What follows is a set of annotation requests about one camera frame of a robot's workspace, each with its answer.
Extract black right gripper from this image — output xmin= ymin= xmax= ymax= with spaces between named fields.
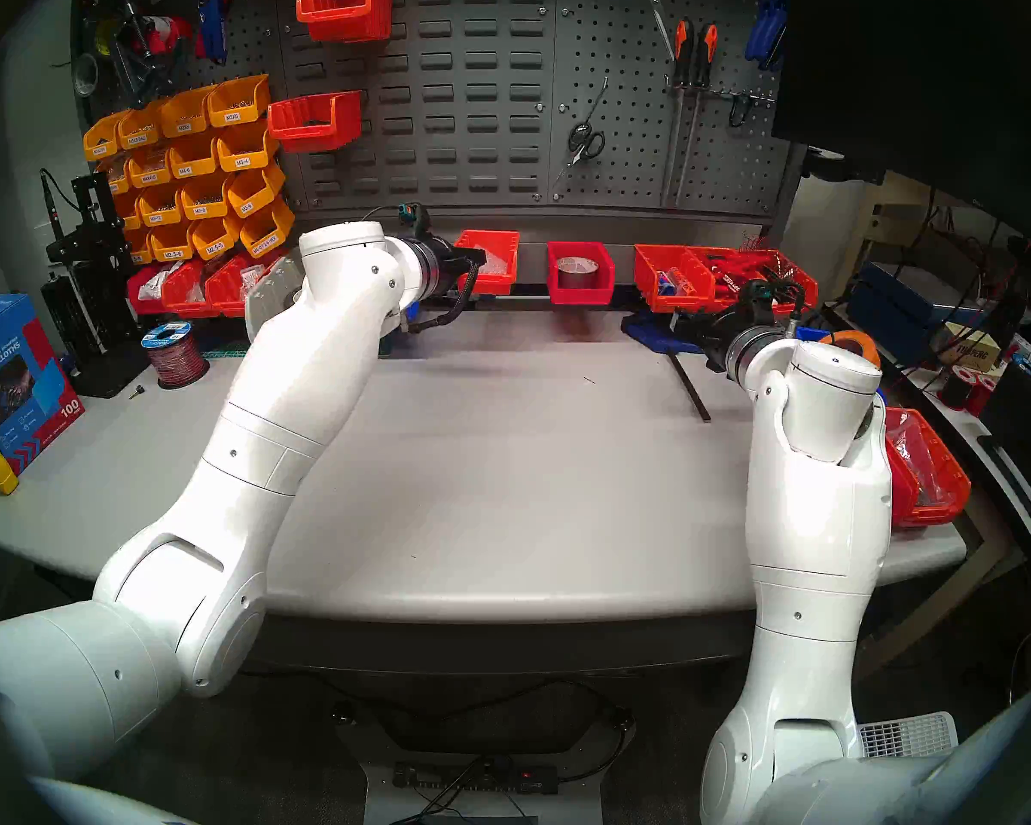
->
xmin=673 ymin=303 xmax=753 ymax=370

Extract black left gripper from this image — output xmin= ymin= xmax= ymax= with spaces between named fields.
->
xmin=434 ymin=243 xmax=488 ymax=293

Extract orange-red bin holding screw bag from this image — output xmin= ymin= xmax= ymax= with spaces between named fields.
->
xmin=454 ymin=229 xmax=521 ymax=296

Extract red bin holding tape roll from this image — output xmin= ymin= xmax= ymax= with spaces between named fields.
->
xmin=546 ymin=241 xmax=616 ymax=307

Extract blue bar clamp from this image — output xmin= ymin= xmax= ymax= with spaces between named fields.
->
xmin=621 ymin=309 xmax=714 ymax=353

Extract orange-red bin with red tools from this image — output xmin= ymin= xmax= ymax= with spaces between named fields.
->
xmin=687 ymin=247 xmax=774 ymax=313

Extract black flat metal bar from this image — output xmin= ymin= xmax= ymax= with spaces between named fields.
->
xmin=668 ymin=351 xmax=713 ymax=423

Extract orange-red bin with blue packet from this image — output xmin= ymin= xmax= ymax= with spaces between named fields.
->
xmin=633 ymin=244 xmax=716 ymax=314

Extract grey pegboard panel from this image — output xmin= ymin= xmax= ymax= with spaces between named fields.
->
xmin=550 ymin=0 xmax=796 ymax=218
xmin=69 ymin=0 xmax=297 ymax=214

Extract orange tape roll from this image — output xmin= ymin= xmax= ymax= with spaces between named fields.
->
xmin=818 ymin=329 xmax=879 ymax=364

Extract dark blue crate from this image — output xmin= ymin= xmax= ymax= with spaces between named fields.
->
xmin=846 ymin=260 xmax=946 ymax=364

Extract grey plastic bin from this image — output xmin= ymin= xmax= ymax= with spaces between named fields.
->
xmin=245 ymin=256 xmax=306 ymax=345

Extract black pegboard hook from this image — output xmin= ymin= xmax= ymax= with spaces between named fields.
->
xmin=726 ymin=91 xmax=776 ymax=130

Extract small red parts bin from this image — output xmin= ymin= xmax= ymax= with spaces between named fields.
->
xmin=161 ymin=260 xmax=211 ymax=319
xmin=126 ymin=265 xmax=173 ymax=315
xmin=204 ymin=252 xmax=280 ymax=319

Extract crumpled clear plastic bag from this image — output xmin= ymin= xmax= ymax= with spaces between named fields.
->
xmin=887 ymin=415 xmax=946 ymax=502

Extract dark red plastic bin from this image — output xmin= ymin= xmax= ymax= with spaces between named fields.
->
xmin=887 ymin=454 xmax=920 ymax=525

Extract brown cardboard box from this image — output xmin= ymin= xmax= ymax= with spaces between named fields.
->
xmin=932 ymin=321 xmax=1002 ymax=373

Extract red and black spool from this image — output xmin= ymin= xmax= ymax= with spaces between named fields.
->
xmin=941 ymin=364 xmax=997 ymax=416

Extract orange-red bin with plastic bag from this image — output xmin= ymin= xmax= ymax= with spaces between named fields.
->
xmin=883 ymin=406 xmax=973 ymax=528

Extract blue spring clamps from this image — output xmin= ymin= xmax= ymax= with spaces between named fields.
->
xmin=744 ymin=0 xmax=790 ymax=72

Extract white paper packet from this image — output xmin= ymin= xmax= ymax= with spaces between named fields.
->
xmin=137 ymin=263 xmax=181 ymax=302

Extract black monitor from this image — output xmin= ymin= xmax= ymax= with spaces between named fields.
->
xmin=771 ymin=0 xmax=1031 ymax=248

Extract black metal stand device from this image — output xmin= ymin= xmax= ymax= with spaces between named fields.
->
xmin=39 ymin=170 xmax=151 ymax=399

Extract black and red clamp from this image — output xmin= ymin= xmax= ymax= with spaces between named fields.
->
xmin=95 ymin=0 xmax=198 ymax=107

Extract white grille device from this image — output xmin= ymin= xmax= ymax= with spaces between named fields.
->
xmin=857 ymin=712 xmax=959 ymax=757

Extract blue cleaning cloths box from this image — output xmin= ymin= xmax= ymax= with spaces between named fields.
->
xmin=0 ymin=278 xmax=84 ymax=476

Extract black power strip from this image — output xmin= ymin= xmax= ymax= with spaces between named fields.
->
xmin=393 ymin=761 xmax=561 ymax=794

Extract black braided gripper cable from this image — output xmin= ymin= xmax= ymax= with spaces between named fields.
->
xmin=406 ymin=263 xmax=482 ymax=333

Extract red handled tool pack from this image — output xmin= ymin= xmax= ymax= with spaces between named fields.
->
xmin=705 ymin=254 xmax=770 ymax=287

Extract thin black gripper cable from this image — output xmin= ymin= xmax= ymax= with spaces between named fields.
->
xmin=756 ymin=278 xmax=808 ymax=326

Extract orange-red bin with wires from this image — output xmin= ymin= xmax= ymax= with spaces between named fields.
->
xmin=743 ymin=247 xmax=820 ymax=317

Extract grey louvred wall panel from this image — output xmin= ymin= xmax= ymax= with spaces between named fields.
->
xmin=275 ymin=0 xmax=559 ymax=210

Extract black handled scissors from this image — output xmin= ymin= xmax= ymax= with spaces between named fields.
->
xmin=552 ymin=77 xmax=609 ymax=188

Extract empty orange-red wall bin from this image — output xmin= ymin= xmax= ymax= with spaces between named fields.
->
xmin=296 ymin=0 xmax=393 ymax=44
xmin=267 ymin=90 xmax=363 ymax=154

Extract beige wooden shelf frame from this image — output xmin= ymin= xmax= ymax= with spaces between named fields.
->
xmin=825 ymin=179 xmax=937 ymax=300

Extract orange-handled screwdrivers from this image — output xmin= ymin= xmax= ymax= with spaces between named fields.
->
xmin=674 ymin=22 xmax=719 ymax=205

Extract orange black handled file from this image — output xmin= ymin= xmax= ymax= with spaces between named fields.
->
xmin=658 ymin=20 xmax=695 ymax=207

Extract red wire spool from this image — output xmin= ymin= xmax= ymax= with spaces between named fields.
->
xmin=141 ymin=321 xmax=210 ymax=390

